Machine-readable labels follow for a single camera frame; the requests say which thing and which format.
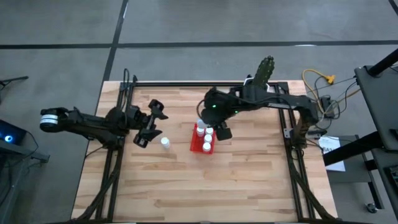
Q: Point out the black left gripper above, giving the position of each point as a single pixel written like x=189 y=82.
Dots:
x=143 y=119

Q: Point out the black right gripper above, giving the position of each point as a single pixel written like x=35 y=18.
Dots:
x=217 y=115

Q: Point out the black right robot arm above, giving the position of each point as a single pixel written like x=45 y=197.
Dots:
x=289 y=101

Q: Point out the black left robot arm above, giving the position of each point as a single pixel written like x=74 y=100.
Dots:
x=87 y=123

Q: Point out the red slotted plastic basket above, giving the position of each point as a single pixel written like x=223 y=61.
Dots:
x=196 y=144

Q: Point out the white hexagonal plant pot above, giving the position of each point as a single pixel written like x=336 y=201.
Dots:
x=246 y=82

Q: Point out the tall green cactus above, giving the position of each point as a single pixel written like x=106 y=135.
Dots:
x=264 y=70

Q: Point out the black power strip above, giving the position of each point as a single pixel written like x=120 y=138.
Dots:
x=326 y=104

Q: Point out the white paper sheet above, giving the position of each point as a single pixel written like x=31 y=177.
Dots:
x=334 y=155

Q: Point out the grey metal stand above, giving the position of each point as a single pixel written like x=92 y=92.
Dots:
x=31 y=155

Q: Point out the black metal beam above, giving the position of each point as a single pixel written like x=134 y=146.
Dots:
x=351 y=149

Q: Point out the black computer with blue light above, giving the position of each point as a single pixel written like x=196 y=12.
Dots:
x=14 y=133

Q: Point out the black tripod leg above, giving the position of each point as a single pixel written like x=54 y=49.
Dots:
x=15 y=79

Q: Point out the dark grey side table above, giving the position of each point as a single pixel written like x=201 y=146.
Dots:
x=379 y=102

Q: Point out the black round pole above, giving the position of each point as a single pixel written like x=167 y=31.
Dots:
x=384 y=63

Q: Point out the dark metal cart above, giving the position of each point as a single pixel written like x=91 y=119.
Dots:
x=385 y=174

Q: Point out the caster wheel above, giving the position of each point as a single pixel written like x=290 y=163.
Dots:
x=372 y=208

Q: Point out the black aluminium table frame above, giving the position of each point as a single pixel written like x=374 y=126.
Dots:
x=186 y=84

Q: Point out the silver metal bracket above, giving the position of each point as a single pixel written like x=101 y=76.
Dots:
x=287 y=133

